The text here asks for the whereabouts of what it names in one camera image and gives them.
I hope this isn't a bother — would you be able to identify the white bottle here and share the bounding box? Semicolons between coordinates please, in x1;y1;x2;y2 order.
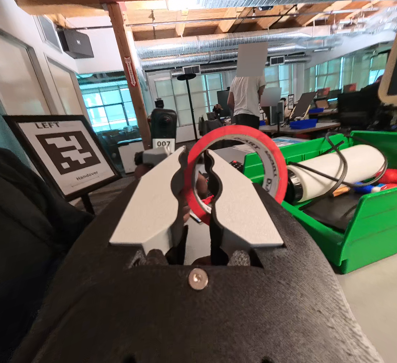
284;144;385;204

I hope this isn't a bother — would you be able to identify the background desk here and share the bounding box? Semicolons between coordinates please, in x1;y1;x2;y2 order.
259;122;342;136

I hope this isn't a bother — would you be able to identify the tilted grey board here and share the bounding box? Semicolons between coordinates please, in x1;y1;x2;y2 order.
290;91;317;120

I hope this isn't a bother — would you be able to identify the red tape roll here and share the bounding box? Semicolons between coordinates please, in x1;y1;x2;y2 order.
186;125;284;225

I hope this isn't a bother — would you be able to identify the green plastic bin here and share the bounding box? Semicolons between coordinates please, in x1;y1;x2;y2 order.
243;130;397;274

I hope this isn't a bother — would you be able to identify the wooden post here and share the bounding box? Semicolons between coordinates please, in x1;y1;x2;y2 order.
107;2;152;149

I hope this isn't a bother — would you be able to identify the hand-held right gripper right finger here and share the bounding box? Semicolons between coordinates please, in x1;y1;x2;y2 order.
203;149;285;256

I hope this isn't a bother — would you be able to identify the black sheet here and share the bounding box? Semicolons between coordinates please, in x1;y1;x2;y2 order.
302;195;360;230

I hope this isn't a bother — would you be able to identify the black monitor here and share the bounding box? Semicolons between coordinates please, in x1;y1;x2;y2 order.
337;90;380;121

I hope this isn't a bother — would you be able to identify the blue white marker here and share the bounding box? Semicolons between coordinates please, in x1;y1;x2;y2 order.
354;183;397;194

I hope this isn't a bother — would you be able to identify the black wall speaker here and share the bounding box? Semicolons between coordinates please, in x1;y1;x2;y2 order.
57;28;94;59

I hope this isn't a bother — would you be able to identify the red rounded toy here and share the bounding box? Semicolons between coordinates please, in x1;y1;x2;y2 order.
377;169;397;184

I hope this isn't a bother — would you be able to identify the black cable loop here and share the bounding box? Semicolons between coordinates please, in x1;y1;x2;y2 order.
287;135;388;197

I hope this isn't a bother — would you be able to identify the red post sign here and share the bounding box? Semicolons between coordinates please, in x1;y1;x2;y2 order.
124;56;137;87

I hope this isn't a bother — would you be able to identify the framed marker sign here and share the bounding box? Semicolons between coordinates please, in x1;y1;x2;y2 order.
2;115;122;214

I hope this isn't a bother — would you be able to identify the black floor lamp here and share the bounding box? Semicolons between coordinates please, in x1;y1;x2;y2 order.
177;73;199;141

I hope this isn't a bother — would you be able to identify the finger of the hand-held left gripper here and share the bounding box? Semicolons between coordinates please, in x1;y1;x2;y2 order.
143;147;173;165

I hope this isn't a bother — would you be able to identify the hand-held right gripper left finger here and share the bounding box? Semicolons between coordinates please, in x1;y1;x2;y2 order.
109;145;189;256

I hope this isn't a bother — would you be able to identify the person's left hand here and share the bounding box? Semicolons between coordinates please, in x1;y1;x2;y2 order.
182;173;211;223

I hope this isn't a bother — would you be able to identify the large black screen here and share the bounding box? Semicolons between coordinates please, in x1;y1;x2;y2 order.
217;90;231;114

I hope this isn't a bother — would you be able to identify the white cabinet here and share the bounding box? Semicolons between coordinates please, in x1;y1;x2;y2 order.
118;141;145;174

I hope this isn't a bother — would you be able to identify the easel board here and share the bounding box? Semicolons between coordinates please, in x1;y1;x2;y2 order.
378;32;397;104

